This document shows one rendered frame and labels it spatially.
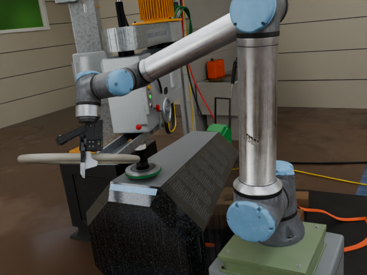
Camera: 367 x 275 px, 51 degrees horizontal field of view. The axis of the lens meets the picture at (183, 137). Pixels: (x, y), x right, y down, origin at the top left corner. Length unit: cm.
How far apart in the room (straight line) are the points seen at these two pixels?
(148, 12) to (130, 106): 83
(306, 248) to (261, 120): 52
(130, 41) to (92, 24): 107
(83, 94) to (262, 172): 69
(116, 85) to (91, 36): 179
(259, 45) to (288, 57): 621
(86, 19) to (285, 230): 224
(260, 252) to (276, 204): 25
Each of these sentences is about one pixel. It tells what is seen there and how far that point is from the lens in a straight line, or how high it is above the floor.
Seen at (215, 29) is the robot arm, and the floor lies 167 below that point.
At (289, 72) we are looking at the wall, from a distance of 728.
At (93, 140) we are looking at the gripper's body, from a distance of 140.
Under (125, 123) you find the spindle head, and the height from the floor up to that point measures 120.
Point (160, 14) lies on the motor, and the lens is 267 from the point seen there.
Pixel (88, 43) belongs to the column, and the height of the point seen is 162.
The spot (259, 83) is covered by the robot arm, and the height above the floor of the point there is 152.
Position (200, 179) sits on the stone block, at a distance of 243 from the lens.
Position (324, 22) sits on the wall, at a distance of 706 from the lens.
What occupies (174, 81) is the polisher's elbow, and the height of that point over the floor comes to 131.
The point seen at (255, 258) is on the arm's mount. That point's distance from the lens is 136.
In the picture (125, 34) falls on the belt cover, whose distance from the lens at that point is 203.
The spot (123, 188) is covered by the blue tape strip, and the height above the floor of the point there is 82.
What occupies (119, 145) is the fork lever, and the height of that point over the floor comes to 109.
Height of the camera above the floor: 170
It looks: 17 degrees down
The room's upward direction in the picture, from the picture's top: 6 degrees counter-clockwise
